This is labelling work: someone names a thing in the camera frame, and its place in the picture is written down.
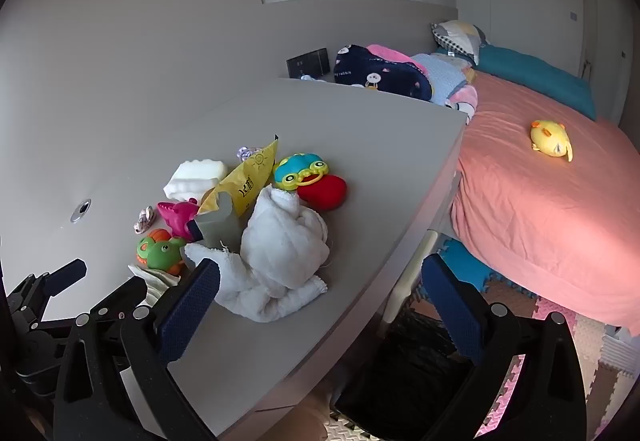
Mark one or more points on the teal pillow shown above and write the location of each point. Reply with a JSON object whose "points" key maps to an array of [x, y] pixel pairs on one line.
{"points": [[535, 73]]}

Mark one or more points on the grey packet with red print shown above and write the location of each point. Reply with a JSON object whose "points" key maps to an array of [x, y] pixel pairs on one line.
{"points": [[220, 228]]}

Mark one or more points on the checked pillow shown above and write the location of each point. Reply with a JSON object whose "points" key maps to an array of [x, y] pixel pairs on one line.
{"points": [[457, 38]]}

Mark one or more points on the white wavy sponge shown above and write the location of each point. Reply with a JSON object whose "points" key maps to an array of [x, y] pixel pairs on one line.
{"points": [[195, 176]]}

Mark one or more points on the green frog toy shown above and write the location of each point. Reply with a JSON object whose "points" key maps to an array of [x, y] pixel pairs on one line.
{"points": [[162, 251]]}

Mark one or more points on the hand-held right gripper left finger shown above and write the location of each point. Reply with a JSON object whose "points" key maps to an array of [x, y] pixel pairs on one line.
{"points": [[190, 311]]}

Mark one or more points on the white door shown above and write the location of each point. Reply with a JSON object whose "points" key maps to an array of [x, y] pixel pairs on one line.
{"points": [[605, 21]]}

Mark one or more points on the navy printed blanket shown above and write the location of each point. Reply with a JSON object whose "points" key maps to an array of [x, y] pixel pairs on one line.
{"points": [[385, 76]]}

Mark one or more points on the yellow plush duck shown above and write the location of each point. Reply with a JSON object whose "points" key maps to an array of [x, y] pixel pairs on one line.
{"points": [[550, 138]]}

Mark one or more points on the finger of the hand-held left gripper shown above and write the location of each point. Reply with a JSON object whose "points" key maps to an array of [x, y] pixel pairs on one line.
{"points": [[122, 297], [65, 275]]}

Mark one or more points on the blue and yellow frog toy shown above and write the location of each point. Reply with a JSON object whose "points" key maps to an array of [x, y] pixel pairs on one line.
{"points": [[295, 168]]}

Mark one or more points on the white table leg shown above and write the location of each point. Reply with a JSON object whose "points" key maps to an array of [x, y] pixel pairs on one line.
{"points": [[407, 281]]}

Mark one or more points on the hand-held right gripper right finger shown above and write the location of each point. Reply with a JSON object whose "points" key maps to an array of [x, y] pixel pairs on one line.
{"points": [[450, 306]]}

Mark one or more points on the pink blanket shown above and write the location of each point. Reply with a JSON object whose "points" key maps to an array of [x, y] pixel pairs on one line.
{"points": [[390, 53]]}

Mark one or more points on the red plush toy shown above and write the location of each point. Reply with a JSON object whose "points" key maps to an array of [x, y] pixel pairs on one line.
{"points": [[322, 193]]}

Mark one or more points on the yellow snack packet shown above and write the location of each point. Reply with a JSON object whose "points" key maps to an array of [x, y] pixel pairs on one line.
{"points": [[250, 181]]}

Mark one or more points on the black wall panel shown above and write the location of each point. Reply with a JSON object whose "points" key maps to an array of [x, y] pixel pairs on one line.
{"points": [[307, 63]]}

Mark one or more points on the white towel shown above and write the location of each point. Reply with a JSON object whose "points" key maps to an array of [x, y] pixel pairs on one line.
{"points": [[280, 251]]}

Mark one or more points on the beige cloth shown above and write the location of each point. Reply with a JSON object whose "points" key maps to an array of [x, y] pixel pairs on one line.
{"points": [[155, 278]]}

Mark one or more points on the pink bed sheet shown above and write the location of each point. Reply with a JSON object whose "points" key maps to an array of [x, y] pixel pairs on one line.
{"points": [[525, 211]]}

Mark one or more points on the light blue blanket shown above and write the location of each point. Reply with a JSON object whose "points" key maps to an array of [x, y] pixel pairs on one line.
{"points": [[442, 76]]}

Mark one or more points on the black trash bag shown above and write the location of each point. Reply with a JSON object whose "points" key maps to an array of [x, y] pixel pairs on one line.
{"points": [[415, 371]]}

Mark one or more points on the pink dinosaur toy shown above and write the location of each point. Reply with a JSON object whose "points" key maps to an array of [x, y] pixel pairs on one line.
{"points": [[177, 216]]}

